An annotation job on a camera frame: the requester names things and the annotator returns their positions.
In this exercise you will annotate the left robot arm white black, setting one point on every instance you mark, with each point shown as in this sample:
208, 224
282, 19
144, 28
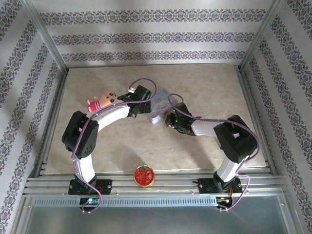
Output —
112, 117

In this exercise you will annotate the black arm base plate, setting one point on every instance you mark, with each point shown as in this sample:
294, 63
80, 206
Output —
206, 186
104, 186

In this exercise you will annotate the aluminium side rail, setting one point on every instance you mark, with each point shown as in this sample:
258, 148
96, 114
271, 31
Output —
52, 117
253, 102

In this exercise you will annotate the round red gold tin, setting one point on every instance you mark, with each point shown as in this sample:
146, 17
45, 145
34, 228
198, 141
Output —
143, 176

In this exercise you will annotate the small circuit board green light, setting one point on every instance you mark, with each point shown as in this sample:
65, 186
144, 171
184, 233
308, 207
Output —
90, 201

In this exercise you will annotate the aluminium frame post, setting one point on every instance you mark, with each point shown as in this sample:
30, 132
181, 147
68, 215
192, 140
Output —
46, 36
260, 36

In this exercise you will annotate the pink plush doll toy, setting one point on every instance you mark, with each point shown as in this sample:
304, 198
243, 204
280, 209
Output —
103, 100

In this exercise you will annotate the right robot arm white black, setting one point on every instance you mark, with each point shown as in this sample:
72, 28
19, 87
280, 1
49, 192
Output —
204, 128

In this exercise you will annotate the grey metal panel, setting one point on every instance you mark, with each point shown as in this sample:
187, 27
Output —
156, 220

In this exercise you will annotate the aluminium mounting rail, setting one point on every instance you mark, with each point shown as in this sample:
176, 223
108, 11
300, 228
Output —
156, 184

